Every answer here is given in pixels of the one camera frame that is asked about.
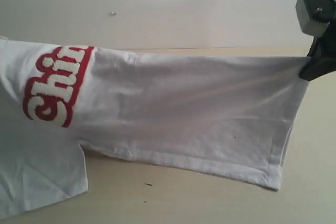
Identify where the white t-shirt red lettering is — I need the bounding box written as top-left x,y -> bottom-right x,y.
1,40 -> 308,219

